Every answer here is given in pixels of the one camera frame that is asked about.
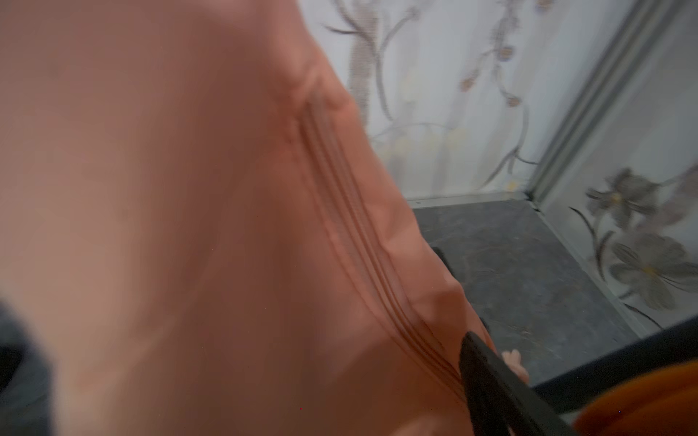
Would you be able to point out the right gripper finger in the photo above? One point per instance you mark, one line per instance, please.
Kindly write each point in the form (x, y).
(498, 401)

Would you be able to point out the black clothes rack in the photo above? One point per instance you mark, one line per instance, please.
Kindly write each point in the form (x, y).
(571, 391)

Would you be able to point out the bright orange crescent bag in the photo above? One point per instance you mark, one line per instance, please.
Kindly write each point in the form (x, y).
(662, 402)

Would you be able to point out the pink crescent bag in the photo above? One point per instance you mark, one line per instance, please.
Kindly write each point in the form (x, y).
(197, 234)

